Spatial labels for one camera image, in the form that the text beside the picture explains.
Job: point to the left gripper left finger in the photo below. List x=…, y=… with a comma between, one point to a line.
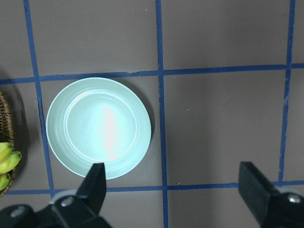
x=80, y=208

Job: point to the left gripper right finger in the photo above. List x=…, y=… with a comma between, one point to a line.
x=271, y=206

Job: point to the light green plate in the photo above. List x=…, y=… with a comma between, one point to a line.
x=98, y=120

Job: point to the yellow banana bunch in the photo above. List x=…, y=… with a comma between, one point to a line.
x=9, y=159

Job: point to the wicker fruit basket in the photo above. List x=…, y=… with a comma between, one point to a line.
x=6, y=135

